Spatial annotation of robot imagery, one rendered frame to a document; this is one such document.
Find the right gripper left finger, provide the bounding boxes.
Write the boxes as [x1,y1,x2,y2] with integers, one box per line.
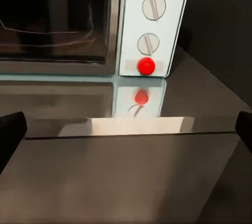
[0,112,27,175]

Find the microwave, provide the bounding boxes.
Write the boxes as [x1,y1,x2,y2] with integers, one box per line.
[0,0,186,79]

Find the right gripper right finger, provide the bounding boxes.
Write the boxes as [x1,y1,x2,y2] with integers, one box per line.
[235,111,252,153]

